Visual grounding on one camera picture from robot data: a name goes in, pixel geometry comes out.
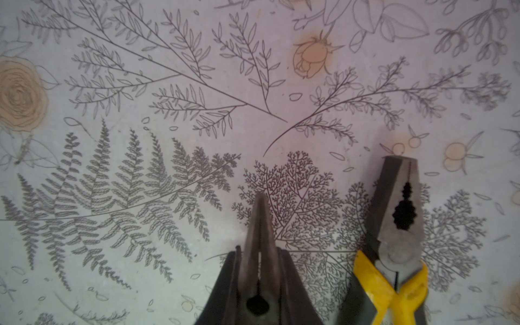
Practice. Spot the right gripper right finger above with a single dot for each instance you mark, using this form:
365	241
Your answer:
295	304

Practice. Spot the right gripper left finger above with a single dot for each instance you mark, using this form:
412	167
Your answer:
221	307

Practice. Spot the orange black long-nose pliers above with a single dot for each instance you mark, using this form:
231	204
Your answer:
259	279

